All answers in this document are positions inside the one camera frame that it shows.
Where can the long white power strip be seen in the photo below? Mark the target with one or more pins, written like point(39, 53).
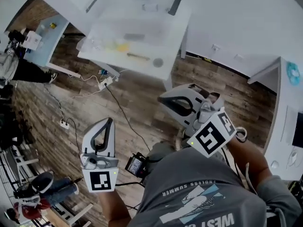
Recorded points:
point(105, 83)

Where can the small white power strip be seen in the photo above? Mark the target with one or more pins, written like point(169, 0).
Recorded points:
point(65, 124)

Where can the white cluttered desk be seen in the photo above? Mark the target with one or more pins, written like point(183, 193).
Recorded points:
point(279, 91)

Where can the green-tinted clear container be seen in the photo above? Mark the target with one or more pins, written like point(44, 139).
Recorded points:
point(110, 45)

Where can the grey flat pad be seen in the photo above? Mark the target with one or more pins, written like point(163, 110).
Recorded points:
point(287, 124)

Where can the yellow black hazard tape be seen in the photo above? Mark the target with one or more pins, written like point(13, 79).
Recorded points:
point(207, 59)

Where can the dark grey flat device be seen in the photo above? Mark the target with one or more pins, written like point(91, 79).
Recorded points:
point(174, 5)

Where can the yellow can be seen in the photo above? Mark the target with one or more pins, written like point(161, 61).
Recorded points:
point(53, 25)

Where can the blue charger plug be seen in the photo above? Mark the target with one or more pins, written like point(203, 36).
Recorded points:
point(103, 72)

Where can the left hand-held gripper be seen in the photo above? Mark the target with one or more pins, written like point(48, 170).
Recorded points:
point(100, 180)

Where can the grey round desk grommet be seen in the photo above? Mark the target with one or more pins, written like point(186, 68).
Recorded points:
point(158, 62)

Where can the white printed box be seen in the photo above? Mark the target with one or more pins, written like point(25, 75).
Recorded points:
point(32, 40)

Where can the black office chair base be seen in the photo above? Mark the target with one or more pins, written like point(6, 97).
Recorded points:
point(296, 188)

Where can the white desk with grommet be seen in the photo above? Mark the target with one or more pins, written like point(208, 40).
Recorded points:
point(151, 44)

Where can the yellow sponge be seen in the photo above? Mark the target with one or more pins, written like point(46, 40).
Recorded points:
point(123, 47)

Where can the person's right forearm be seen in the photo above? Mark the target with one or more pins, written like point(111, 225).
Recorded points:
point(248, 157)

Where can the person's grey printed t-shirt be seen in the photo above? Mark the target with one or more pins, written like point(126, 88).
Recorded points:
point(189, 174)

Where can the person's grey trousers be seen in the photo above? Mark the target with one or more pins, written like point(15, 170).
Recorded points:
point(161, 150)

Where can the person's left forearm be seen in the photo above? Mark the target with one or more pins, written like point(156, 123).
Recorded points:
point(116, 207)

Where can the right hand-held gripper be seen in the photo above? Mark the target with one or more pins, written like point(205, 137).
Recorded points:
point(210, 136)

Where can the black flat pad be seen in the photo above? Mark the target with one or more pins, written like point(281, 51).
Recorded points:
point(298, 130)

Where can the white wall socket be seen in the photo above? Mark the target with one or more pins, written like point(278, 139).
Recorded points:
point(216, 48)
point(239, 57)

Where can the white stool frame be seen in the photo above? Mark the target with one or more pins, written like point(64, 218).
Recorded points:
point(21, 162)

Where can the dark grey rectangular bar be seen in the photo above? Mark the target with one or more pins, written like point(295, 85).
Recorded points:
point(134, 37)

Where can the yellow black utility knife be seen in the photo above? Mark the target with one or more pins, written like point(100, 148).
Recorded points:
point(138, 56)

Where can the pale blue desk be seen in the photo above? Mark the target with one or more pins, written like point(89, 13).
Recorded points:
point(50, 39)

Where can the white round charger puck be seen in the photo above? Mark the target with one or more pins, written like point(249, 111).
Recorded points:
point(275, 164)

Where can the cyan round sticker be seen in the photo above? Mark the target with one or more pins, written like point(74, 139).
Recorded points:
point(293, 73)

